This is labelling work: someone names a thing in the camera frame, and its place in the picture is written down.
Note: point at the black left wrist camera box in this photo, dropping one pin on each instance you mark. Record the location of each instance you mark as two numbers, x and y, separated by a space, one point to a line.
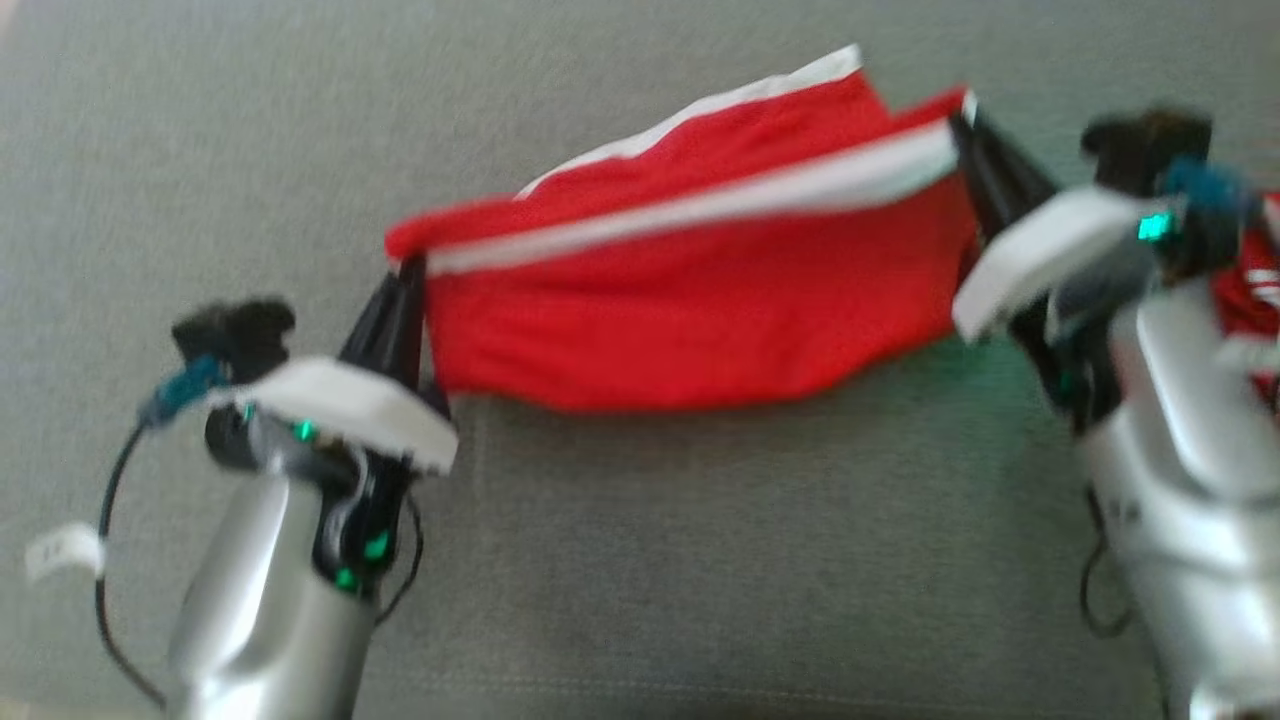
235 335

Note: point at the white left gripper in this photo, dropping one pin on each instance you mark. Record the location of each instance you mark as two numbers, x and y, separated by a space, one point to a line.
360 405

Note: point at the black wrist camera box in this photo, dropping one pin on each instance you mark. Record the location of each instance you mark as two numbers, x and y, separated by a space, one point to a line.
235 335
1145 145

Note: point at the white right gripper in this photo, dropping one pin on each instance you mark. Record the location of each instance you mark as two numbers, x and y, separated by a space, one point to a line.
1050 250

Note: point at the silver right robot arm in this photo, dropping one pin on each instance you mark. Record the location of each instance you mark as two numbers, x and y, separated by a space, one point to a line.
1190 480

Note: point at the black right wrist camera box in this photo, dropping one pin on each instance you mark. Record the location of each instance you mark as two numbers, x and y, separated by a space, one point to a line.
1145 145

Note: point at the red basketball jersey white trim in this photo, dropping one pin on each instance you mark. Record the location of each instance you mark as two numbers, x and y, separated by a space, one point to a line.
700 280

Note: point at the grey fabric sofa seat cushion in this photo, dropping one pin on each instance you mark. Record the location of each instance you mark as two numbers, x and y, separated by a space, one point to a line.
640 560

